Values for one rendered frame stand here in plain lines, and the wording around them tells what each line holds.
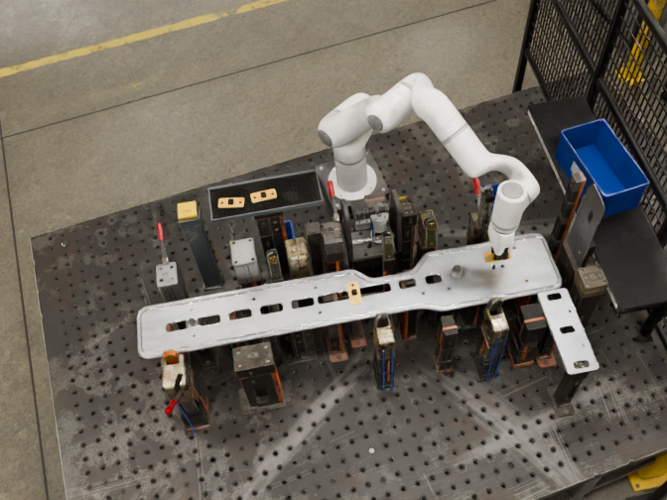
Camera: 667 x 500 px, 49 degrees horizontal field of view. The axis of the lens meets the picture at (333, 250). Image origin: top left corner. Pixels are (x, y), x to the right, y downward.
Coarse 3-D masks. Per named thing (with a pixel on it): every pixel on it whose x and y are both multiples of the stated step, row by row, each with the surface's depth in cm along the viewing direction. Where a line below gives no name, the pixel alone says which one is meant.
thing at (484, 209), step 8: (480, 192) 235; (488, 192) 233; (480, 200) 237; (488, 200) 232; (480, 208) 239; (488, 208) 240; (480, 216) 241; (488, 216) 242; (480, 224) 244; (488, 224) 245
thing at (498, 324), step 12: (492, 324) 226; (504, 324) 226; (480, 336) 244; (492, 336) 228; (504, 336) 229; (480, 348) 246; (492, 348) 238; (480, 360) 249; (492, 360) 245; (480, 372) 252; (492, 372) 250
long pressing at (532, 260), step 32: (448, 256) 246; (480, 256) 245; (512, 256) 245; (544, 256) 244; (256, 288) 243; (288, 288) 243; (320, 288) 242; (416, 288) 240; (480, 288) 239; (512, 288) 238; (544, 288) 238; (160, 320) 238; (224, 320) 237; (256, 320) 236; (288, 320) 236; (320, 320) 235; (352, 320) 236; (160, 352) 232
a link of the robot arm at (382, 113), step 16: (384, 96) 219; (400, 96) 219; (336, 112) 254; (352, 112) 243; (368, 112) 220; (384, 112) 217; (400, 112) 219; (320, 128) 255; (336, 128) 250; (352, 128) 246; (368, 128) 242; (384, 128) 220; (336, 144) 254
